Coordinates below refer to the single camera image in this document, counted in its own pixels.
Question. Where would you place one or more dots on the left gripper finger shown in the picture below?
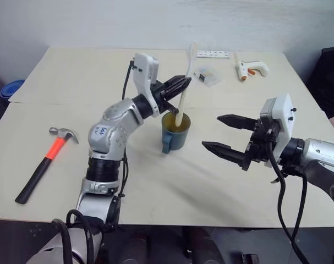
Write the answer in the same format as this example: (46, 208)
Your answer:
(176, 89)
(176, 79)

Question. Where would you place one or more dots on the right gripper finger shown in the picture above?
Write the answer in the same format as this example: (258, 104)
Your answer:
(227, 152)
(238, 121)

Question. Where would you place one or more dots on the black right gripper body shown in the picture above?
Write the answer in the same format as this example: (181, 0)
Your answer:
(263, 143)

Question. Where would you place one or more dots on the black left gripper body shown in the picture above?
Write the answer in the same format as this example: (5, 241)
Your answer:
(159, 94)

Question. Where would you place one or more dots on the white plastic spoon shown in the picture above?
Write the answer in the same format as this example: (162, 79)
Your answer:
(189, 63)

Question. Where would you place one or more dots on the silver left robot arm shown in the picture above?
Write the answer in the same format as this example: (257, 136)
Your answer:
(111, 132)

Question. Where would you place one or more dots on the blue mug yellow inside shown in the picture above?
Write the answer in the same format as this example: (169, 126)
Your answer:
(180, 140)

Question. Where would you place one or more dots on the clear plastic bag small parts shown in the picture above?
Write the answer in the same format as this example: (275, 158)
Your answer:
(209, 78)

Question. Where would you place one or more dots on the white printed sticker sheet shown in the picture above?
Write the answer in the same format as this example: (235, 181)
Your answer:
(212, 54)

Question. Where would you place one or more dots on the white glue gun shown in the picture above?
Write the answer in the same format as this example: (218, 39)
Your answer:
(259, 67)

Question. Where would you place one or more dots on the black chair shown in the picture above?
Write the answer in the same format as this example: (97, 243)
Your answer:
(329, 77)

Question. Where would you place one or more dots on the dark rounded shape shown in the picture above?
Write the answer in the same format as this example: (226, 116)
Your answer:
(136, 247)
(202, 247)

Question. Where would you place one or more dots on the small dark block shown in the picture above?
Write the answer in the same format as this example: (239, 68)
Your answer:
(250, 259)

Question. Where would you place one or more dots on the orange black claw hammer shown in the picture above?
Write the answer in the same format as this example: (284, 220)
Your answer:
(55, 148)

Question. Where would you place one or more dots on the blue bowl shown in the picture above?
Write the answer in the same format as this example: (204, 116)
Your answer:
(11, 89)

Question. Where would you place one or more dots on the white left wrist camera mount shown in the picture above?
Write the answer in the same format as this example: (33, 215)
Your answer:
(144, 71)

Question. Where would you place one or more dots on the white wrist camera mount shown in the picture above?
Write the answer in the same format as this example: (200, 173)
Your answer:
(283, 121)
(144, 71)

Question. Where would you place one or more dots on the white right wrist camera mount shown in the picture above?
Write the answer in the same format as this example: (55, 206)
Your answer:
(283, 121)

